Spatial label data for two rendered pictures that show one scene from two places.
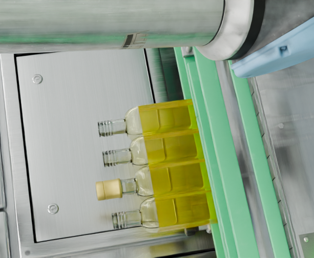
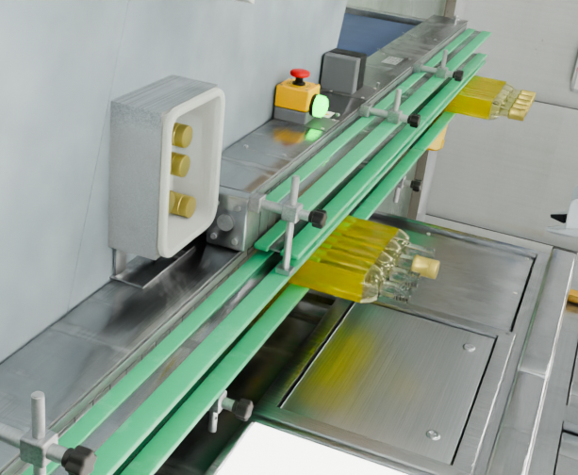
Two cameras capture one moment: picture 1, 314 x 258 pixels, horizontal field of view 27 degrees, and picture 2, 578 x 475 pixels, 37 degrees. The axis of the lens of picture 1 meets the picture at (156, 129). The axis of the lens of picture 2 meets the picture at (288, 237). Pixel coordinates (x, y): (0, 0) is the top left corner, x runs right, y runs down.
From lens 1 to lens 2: 1.77 m
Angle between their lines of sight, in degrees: 82
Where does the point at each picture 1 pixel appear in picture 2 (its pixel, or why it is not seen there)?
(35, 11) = not seen: outside the picture
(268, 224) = (338, 148)
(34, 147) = (466, 388)
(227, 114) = (315, 182)
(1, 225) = (525, 360)
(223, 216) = (351, 195)
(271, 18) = not seen: outside the picture
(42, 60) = (416, 448)
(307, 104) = (249, 154)
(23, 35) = not seen: outside the picture
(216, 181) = (340, 206)
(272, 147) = (300, 155)
